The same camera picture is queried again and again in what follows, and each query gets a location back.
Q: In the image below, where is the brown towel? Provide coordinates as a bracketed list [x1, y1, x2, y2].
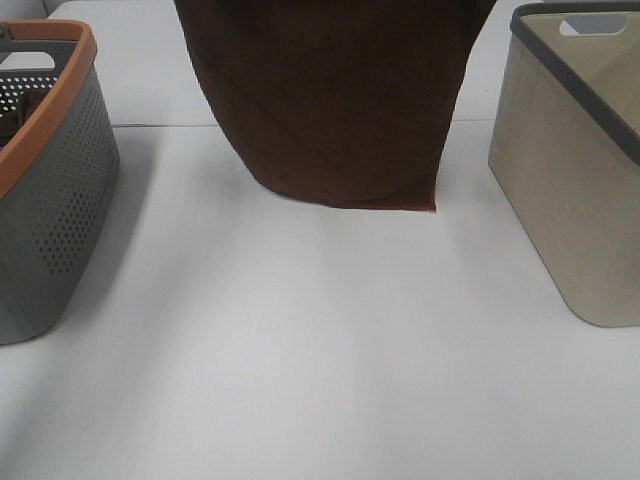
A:
[175, 1, 493, 211]

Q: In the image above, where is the beige basket grey rim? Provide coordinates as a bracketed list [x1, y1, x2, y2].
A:
[489, 1, 639, 327]

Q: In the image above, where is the grey perforated basket orange rim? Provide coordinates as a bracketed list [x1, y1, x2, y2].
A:
[1, 19, 120, 345]

